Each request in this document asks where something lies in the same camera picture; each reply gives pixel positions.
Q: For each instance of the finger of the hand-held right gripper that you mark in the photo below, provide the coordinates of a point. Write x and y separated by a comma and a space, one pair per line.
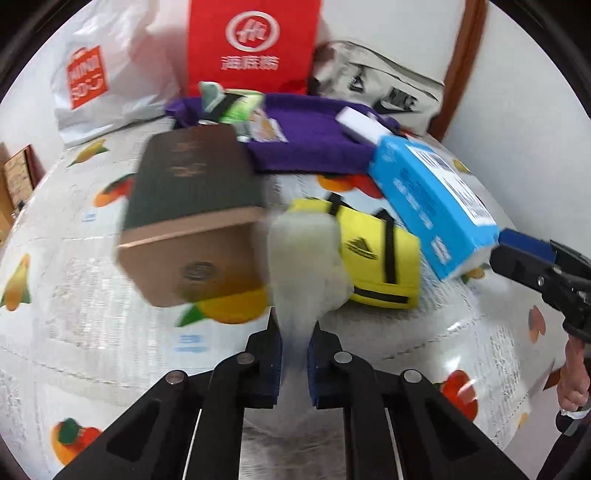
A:
526, 242
517, 267

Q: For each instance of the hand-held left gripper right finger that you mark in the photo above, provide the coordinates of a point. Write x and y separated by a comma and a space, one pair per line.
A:
315, 369

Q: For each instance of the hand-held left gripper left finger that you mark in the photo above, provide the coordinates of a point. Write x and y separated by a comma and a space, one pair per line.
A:
273, 369

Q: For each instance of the person's right hand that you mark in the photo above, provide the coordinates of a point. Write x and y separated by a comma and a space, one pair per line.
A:
575, 378

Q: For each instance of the blue cardboard box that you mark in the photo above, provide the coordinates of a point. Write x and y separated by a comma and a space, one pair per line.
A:
425, 203

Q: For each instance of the dark green tin box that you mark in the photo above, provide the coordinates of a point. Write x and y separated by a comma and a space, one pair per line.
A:
194, 212

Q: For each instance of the white sponge block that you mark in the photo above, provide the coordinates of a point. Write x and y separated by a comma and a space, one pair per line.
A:
362, 124

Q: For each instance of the beige sports bag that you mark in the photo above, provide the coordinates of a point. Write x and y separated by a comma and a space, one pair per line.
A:
383, 83

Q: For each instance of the purple towel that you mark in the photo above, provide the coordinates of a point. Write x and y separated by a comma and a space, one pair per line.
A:
309, 138

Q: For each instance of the fruit print wipe packet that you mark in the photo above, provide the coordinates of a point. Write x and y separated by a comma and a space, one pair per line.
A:
268, 129

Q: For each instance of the light green tissue pack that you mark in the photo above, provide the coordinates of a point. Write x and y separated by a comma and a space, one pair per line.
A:
242, 108

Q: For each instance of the grey-green cloth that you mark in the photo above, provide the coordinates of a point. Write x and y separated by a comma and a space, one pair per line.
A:
211, 99

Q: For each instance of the brown printed board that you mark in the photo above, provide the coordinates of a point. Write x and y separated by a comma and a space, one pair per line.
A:
19, 177

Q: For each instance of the red paper bag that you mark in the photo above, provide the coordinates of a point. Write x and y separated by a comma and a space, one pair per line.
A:
254, 41

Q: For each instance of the white plastic shopping bag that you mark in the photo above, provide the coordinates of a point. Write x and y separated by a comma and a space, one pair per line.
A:
106, 69

